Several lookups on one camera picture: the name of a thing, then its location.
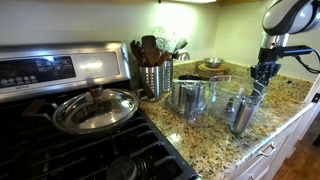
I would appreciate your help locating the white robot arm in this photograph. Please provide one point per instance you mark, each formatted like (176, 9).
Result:
(286, 16)

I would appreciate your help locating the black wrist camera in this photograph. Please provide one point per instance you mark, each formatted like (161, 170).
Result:
(286, 51)

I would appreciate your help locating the black spatula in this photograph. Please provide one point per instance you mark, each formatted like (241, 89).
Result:
(136, 50)

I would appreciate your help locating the under cabinet light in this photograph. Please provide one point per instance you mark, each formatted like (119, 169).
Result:
(195, 1)

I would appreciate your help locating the slotted steel utensil holder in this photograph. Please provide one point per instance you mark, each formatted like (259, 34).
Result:
(151, 80)

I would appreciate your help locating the small steel bowl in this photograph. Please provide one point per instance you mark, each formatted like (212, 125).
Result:
(213, 62)

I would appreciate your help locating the wooden spatula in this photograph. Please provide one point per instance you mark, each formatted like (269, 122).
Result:
(150, 46)

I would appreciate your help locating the clear food processor bowl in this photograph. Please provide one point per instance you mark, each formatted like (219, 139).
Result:
(223, 100)

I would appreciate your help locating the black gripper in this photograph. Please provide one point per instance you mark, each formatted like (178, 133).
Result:
(266, 70)

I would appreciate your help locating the dark food processor blade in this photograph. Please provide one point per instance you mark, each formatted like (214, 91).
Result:
(259, 92)

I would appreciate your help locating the wooden spoon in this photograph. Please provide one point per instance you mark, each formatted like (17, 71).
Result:
(163, 58)

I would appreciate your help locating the perforated steel utensil holder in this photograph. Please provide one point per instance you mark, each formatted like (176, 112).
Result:
(167, 75)

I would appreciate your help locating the stainless gas stove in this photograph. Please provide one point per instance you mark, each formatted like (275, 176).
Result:
(66, 156)

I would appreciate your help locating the metal ladle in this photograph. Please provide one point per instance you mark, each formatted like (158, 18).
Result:
(182, 56)

